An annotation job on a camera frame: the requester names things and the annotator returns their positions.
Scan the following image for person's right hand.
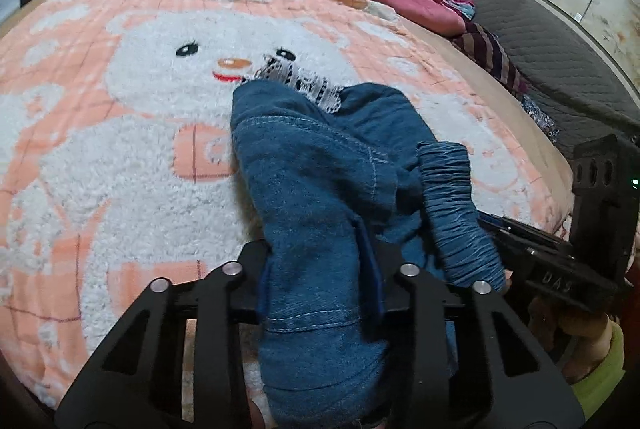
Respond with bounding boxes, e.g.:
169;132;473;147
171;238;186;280
502;273;613;382

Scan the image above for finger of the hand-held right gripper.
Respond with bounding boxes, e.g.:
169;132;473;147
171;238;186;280
475;213;576;260

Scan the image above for striped purple cloth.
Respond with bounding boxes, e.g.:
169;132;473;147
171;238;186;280
449;20;532;98

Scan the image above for person's right forearm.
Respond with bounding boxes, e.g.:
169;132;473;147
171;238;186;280
569;321;627;421

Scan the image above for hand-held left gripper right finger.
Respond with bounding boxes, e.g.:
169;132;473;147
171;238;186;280
356;216;586;429

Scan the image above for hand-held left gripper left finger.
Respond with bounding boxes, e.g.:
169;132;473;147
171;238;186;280
54;238;273;429

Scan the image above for peach printed fleece blanket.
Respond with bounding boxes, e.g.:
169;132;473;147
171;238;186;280
0;0;573;425

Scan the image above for teal cloth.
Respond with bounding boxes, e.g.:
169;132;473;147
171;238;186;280
442;0;477;22

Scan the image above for blue pants with lace hem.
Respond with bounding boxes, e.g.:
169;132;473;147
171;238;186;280
230;59;507;427

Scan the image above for grey quilted headboard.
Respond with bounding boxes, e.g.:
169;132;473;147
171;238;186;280
415;0;640;160

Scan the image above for dark patterned cloth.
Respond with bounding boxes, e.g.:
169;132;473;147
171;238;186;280
519;93;560;146

